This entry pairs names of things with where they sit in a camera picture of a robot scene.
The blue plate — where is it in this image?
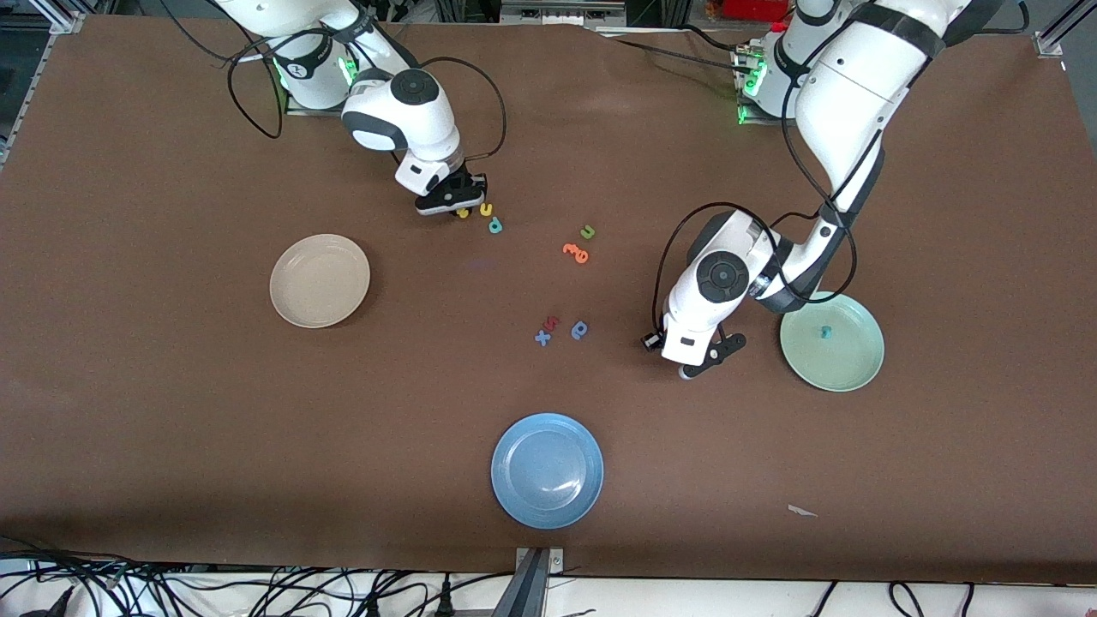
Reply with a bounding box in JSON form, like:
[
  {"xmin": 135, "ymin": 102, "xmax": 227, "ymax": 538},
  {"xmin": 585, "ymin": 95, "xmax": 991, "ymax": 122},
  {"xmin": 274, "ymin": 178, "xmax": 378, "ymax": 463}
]
[{"xmin": 490, "ymin": 412, "xmax": 605, "ymax": 530}]

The beige brown plate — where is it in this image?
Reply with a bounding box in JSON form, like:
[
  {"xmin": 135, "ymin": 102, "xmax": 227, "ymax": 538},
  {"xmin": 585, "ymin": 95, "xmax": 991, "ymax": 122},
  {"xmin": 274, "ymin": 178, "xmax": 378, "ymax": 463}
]
[{"xmin": 269, "ymin": 233, "xmax": 371, "ymax": 329}]

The pale green plate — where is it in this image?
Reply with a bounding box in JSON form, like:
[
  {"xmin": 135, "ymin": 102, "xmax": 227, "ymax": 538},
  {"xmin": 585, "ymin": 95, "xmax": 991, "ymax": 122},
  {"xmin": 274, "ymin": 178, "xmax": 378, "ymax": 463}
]
[{"xmin": 779, "ymin": 291, "xmax": 885, "ymax": 393}]

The aluminium profile bar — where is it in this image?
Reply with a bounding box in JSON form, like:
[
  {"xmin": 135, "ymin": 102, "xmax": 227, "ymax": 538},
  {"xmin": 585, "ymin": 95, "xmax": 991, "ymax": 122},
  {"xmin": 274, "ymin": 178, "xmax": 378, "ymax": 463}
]
[{"xmin": 491, "ymin": 547, "xmax": 566, "ymax": 617}]

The brown table cover sheet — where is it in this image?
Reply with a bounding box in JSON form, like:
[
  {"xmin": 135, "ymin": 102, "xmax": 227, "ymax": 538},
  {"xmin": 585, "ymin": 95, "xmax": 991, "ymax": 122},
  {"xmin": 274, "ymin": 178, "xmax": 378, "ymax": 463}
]
[{"xmin": 0, "ymin": 15, "xmax": 1097, "ymax": 585}]

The red box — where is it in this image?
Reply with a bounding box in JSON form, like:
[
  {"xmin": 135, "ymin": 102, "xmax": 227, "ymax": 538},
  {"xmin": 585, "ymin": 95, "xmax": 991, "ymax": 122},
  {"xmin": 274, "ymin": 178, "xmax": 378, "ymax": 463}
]
[{"xmin": 722, "ymin": 0, "xmax": 794, "ymax": 22}]

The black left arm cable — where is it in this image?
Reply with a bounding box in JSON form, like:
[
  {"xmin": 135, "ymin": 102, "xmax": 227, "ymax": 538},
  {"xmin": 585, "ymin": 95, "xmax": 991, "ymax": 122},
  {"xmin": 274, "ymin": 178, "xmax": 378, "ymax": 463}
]
[{"xmin": 656, "ymin": 86, "xmax": 889, "ymax": 337}]

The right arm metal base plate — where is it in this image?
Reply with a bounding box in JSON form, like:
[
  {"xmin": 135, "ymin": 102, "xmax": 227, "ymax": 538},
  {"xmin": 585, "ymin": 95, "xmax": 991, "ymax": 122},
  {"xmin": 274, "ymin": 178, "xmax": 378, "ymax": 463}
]
[{"xmin": 285, "ymin": 39, "xmax": 379, "ymax": 117}]

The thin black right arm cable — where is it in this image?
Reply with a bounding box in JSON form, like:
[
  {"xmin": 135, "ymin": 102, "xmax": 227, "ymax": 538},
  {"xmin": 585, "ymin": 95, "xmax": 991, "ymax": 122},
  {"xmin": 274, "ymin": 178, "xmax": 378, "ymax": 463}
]
[{"xmin": 159, "ymin": 0, "xmax": 289, "ymax": 141}]

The grey metal frame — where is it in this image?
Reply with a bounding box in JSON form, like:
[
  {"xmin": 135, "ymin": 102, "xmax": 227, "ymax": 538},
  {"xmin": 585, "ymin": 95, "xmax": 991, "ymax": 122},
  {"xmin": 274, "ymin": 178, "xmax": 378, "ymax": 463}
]
[{"xmin": 500, "ymin": 0, "xmax": 628, "ymax": 28}]

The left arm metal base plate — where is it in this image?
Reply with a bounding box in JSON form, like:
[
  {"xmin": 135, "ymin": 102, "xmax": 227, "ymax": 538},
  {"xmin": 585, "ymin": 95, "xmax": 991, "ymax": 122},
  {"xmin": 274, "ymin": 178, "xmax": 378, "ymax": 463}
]
[{"xmin": 734, "ymin": 47, "xmax": 798, "ymax": 128}]

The black cable to arm base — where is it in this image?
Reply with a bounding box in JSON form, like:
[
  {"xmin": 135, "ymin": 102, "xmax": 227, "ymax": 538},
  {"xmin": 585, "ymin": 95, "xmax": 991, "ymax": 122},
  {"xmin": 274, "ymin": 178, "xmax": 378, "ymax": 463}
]
[{"xmin": 600, "ymin": 34, "xmax": 752, "ymax": 71}]

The aluminium frame post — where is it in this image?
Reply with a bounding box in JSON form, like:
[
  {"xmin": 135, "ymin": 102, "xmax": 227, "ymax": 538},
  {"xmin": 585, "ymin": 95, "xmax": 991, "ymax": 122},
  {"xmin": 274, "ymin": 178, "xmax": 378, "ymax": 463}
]
[
  {"xmin": 30, "ymin": 0, "xmax": 88, "ymax": 35},
  {"xmin": 1033, "ymin": 0, "xmax": 1097, "ymax": 59}
]

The tangled black cable bundle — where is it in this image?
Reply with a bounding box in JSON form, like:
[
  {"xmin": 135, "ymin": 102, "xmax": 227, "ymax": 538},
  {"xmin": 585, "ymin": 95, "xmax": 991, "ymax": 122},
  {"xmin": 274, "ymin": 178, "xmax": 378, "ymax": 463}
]
[{"xmin": 0, "ymin": 536, "xmax": 483, "ymax": 617}]

